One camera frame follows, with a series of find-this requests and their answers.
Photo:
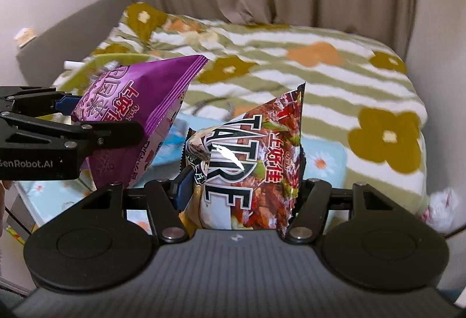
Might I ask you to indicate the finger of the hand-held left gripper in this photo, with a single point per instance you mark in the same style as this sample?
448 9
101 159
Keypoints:
109 134
65 103

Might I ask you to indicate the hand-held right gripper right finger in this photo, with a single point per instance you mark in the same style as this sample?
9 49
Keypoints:
313 201

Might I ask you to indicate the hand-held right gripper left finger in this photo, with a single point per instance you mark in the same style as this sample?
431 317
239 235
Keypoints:
182 190

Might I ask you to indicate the purple snack packet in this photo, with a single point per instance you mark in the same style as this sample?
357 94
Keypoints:
145 92

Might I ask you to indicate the dark red snack packet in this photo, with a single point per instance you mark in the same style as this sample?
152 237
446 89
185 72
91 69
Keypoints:
262 165

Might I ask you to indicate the light blue daisy tablecloth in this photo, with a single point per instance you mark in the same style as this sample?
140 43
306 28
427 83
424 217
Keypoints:
324 158

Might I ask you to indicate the green striped floral blanket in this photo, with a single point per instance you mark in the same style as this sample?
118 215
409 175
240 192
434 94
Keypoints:
291 77

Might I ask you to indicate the crumpled white plastic wrapper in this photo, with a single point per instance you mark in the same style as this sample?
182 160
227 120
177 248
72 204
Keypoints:
442 210

